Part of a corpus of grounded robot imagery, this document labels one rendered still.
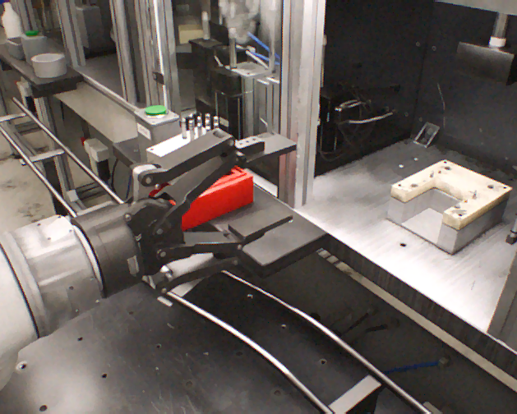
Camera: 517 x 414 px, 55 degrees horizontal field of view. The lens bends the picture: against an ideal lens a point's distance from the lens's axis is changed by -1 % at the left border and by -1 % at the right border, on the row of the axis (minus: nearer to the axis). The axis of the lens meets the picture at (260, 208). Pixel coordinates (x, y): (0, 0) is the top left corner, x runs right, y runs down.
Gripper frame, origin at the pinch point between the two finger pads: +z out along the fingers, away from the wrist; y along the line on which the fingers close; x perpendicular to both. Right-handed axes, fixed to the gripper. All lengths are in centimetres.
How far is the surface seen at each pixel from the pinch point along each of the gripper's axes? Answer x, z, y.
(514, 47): -2.4, 43.0, 8.0
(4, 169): 258, 12, -112
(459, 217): -5.9, 32.4, -14.7
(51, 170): 88, -1, -36
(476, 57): 0.9, 39.4, 6.5
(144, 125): 46.7, 8.1, -11.1
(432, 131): 20, 64, -19
